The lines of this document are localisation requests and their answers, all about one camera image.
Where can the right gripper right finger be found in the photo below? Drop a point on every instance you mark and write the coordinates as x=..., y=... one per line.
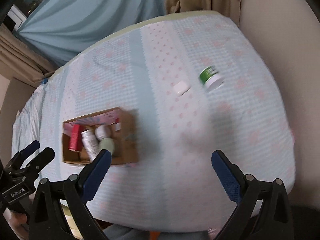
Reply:
x=262, y=208

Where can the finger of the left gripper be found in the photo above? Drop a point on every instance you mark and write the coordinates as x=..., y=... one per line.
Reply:
x=36, y=165
x=18, y=159

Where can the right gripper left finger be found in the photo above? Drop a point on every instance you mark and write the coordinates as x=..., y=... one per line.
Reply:
x=47, y=220

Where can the red rectangular carton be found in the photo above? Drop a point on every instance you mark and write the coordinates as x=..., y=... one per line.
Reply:
x=75, y=142

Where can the white vitamin pill bottle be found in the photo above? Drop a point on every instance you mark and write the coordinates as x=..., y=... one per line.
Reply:
x=90, y=143

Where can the pale green round tin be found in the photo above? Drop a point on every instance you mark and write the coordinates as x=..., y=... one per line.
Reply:
x=107, y=144

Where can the white jar with dark lid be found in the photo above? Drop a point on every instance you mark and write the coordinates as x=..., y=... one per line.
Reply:
x=102, y=132

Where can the green labelled white jar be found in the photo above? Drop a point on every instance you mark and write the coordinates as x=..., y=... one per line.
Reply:
x=210, y=78

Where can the small white rounded case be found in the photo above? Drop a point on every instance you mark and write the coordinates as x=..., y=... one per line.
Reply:
x=181, y=87

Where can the red lidded small jar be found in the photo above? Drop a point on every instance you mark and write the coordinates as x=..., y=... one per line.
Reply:
x=117, y=125

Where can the person's left hand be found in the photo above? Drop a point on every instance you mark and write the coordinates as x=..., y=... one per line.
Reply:
x=16, y=221

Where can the open cardboard box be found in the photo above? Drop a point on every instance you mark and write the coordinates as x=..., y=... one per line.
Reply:
x=126, y=146

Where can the light blue patterned bedspread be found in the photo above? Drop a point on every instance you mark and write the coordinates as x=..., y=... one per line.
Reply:
x=173, y=187

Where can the light blue curtain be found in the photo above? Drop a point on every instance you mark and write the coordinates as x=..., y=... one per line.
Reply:
x=60, y=29

